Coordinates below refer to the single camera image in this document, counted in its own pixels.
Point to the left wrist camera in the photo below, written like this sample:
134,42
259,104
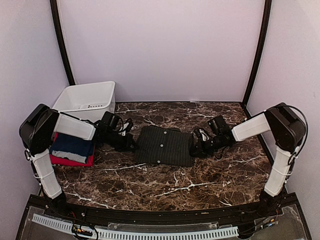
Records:
126,127

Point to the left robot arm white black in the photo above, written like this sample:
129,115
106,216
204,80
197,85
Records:
37,131

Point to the black frame post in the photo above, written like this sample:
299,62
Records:
60,41
258,52

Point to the white plastic bin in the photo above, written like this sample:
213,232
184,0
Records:
87,101

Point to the black curved front rail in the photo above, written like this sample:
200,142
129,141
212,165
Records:
284,223

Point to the left black frame post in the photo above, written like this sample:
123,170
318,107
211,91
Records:
60,41

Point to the folded red t-shirt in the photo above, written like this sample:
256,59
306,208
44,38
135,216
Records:
64,162

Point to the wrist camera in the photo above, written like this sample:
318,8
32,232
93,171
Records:
202,135
126,127

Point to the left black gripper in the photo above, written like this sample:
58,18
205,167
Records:
126,146

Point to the navy blue t-shirt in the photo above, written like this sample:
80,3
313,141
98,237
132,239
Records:
72,148

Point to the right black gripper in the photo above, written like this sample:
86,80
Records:
202,151

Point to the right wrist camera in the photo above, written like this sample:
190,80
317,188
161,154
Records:
202,135

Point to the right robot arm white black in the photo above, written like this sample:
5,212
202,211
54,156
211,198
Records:
288,126

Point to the right black frame post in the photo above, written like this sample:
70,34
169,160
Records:
258,52

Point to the white slotted cable duct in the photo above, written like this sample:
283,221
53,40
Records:
101,233

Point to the black clothes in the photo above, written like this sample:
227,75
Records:
164,146

